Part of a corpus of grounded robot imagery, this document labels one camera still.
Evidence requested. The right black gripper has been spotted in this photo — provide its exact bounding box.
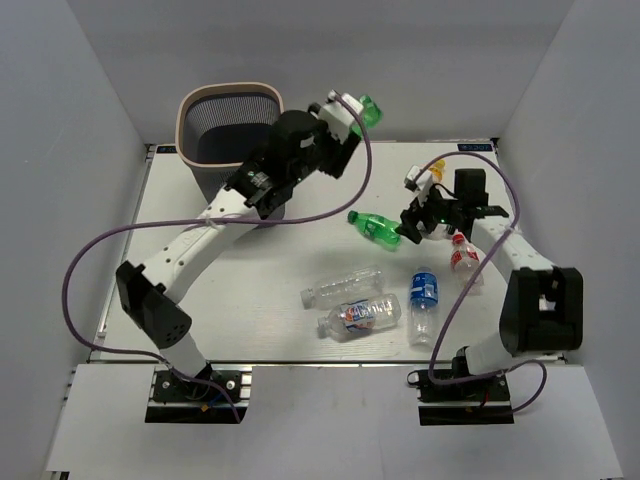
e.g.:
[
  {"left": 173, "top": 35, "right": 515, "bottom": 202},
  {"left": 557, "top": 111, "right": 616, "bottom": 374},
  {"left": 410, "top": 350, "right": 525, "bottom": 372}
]
[{"left": 395, "top": 183, "right": 463, "bottom": 244}]

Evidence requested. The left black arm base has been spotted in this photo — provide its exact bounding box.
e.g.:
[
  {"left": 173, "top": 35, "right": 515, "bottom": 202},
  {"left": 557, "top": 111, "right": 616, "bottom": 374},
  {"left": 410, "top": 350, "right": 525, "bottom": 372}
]
[{"left": 145, "top": 365, "right": 252, "bottom": 425}]

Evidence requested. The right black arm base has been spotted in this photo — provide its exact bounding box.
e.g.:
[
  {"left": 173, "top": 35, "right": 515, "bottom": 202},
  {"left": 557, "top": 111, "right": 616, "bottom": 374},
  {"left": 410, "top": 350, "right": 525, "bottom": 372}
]
[{"left": 406, "top": 369, "right": 514, "bottom": 426}]

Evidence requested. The clear bottle red label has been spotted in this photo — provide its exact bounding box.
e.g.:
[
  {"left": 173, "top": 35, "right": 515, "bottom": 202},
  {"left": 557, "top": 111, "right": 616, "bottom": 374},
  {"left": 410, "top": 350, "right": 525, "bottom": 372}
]
[{"left": 450, "top": 232, "right": 480, "bottom": 288}]

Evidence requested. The clear bottle black label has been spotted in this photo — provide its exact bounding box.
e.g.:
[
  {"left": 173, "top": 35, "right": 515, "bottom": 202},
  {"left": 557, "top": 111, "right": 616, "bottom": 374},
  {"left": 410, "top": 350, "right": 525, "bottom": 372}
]
[{"left": 422, "top": 224, "right": 457, "bottom": 242}]

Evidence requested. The grey mesh waste bin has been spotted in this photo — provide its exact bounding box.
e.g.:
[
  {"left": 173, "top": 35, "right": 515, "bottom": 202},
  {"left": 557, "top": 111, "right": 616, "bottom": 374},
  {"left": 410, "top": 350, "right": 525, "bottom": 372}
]
[{"left": 175, "top": 82, "right": 284, "bottom": 202}]

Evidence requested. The clear unlabeled plastic bottle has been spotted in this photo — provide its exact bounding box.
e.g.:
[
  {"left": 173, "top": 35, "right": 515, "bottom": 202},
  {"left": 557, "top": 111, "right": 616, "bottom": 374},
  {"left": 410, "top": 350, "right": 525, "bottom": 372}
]
[{"left": 300, "top": 266, "right": 385, "bottom": 310}]

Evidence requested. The green plastic bottle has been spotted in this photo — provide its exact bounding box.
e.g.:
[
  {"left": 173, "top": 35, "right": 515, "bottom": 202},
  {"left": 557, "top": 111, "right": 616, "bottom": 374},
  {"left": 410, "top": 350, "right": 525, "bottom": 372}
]
[
  {"left": 347, "top": 210, "right": 401, "bottom": 251},
  {"left": 358, "top": 95, "right": 383, "bottom": 131}
]

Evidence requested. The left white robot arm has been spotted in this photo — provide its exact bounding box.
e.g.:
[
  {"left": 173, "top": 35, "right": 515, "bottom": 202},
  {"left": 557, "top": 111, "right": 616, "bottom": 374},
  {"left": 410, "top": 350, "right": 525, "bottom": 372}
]
[{"left": 116, "top": 103, "right": 361, "bottom": 399}]

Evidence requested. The small bottle yellow cap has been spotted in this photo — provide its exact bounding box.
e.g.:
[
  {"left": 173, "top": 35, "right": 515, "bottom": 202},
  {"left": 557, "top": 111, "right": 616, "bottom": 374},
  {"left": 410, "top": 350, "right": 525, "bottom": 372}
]
[{"left": 429, "top": 159, "right": 446, "bottom": 183}]

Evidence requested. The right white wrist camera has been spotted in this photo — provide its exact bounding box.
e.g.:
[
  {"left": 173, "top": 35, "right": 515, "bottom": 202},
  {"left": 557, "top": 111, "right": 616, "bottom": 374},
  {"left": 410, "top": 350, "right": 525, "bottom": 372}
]
[{"left": 404, "top": 165, "right": 434, "bottom": 202}]

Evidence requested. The clear bottle orange blue label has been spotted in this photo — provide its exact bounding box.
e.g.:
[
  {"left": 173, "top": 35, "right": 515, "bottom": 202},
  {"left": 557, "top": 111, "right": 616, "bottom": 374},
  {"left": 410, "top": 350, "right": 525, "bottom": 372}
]
[{"left": 317, "top": 294, "right": 402, "bottom": 341}]

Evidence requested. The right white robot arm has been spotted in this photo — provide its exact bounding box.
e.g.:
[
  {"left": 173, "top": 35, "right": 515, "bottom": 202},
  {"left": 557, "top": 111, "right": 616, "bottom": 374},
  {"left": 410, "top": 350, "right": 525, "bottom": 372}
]
[{"left": 396, "top": 166, "right": 583, "bottom": 399}]

